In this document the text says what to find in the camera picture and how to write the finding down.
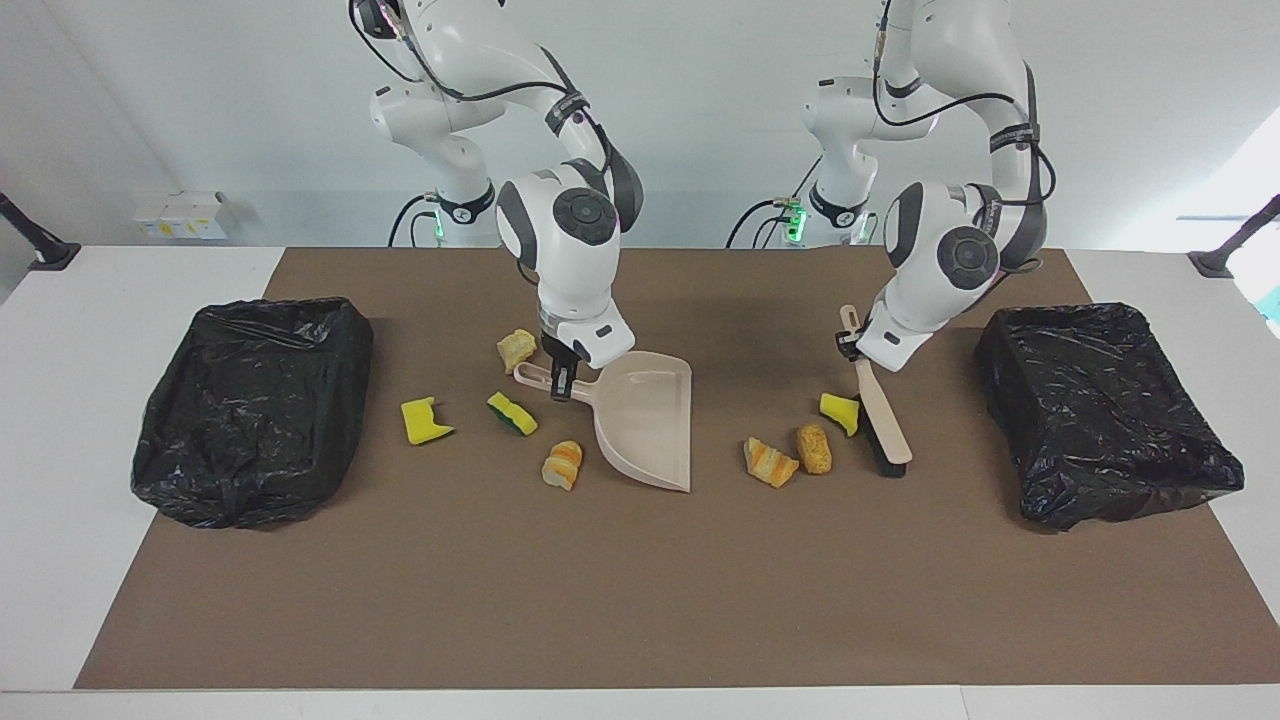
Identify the notched yellow sponge piece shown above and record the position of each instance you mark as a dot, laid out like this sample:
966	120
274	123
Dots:
425	422

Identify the brown potato shaped bread roll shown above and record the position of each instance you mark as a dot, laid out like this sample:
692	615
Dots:
814	448

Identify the small striped croissant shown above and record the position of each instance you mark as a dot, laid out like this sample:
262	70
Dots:
563	465

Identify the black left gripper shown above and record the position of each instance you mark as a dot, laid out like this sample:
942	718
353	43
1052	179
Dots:
850	345

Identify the yellow sponge with green pad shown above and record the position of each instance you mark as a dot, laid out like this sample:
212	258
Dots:
512	414

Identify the bin lined with black bag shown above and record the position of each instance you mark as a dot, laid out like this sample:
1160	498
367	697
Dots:
1100	420
250	410

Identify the white cardboard box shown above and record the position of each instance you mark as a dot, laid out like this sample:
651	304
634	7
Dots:
180	215

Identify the beige brush with black bristles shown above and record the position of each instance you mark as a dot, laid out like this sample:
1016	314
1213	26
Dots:
885	425

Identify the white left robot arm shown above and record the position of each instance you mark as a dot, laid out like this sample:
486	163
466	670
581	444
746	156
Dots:
930	280

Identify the pale dumpling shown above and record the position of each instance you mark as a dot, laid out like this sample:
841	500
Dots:
517	348

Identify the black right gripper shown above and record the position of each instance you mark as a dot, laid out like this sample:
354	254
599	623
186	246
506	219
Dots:
560	360

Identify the orange striped croissant piece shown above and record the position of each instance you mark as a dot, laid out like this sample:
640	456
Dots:
770	462

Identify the plain yellow sponge piece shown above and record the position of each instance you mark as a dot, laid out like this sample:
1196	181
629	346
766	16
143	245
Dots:
840	412

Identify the brown table mat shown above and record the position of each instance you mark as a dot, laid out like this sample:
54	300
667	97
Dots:
640	600

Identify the beige plastic dustpan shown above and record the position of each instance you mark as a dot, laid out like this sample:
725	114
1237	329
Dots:
645	420

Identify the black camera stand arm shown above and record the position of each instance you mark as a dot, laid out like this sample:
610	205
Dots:
1230	245
40	245

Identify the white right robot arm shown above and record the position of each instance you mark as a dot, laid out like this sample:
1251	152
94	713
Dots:
575	270

